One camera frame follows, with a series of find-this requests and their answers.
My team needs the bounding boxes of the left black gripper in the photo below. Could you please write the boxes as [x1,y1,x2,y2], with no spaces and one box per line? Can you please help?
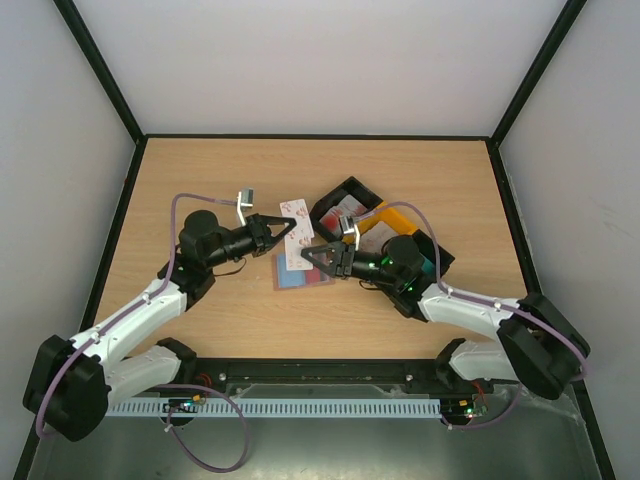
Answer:
[204,214,296,269]

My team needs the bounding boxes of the red white credit card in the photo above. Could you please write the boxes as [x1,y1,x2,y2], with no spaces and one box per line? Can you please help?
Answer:
[304,267,332,285]

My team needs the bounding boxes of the white blossom credit card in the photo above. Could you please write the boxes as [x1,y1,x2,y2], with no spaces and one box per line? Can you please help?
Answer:
[279,199,315,271]

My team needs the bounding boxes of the brown leather card holder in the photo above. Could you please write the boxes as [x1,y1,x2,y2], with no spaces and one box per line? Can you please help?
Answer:
[272,253,334,291]

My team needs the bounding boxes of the yellow bin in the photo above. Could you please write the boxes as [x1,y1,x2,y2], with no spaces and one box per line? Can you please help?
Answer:
[358,208,419,236]

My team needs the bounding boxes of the black bin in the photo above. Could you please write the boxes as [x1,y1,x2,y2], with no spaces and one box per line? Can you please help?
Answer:
[309,176,382,242]
[414,232,456,279]

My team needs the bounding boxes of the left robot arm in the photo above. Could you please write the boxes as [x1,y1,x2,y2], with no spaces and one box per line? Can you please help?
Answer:
[23,210,297,441]

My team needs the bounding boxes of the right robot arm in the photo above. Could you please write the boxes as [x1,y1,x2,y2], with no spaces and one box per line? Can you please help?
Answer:
[301,233,590,400]

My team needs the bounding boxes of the white patterned card stack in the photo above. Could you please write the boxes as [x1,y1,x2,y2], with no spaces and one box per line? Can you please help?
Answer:
[359,221,398,253]

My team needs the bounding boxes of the red white card stack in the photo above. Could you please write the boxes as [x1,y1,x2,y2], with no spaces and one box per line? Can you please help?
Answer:
[320,195,367,237]

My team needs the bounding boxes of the teal card stack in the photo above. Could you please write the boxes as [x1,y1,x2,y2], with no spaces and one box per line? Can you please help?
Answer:
[421,256,436,275]

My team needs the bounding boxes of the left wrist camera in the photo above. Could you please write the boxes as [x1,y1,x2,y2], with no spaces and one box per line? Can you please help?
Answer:
[236,187,254,226]

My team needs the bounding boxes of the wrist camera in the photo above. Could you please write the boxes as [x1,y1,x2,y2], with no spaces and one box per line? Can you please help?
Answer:
[339,216,361,250]
[236,187,254,226]

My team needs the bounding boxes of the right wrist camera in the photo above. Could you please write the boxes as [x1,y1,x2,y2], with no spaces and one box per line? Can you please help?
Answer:
[339,216,361,250]

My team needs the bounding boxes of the black frame rail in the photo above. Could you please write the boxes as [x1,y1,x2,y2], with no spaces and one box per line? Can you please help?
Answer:
[101,354,518,398]

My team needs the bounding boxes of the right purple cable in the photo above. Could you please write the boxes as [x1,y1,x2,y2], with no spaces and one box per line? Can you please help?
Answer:
[354,201,591,432]

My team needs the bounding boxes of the purple cable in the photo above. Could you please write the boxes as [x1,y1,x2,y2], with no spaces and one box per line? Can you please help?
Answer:
[37,193,251,472]
[354,201,591,432]

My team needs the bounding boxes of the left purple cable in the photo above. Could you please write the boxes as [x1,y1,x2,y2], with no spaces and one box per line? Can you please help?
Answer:
[37,193,251,472]

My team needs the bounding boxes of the light blue cable duct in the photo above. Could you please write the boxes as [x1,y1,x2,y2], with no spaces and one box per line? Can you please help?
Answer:
[107,397,441,419]

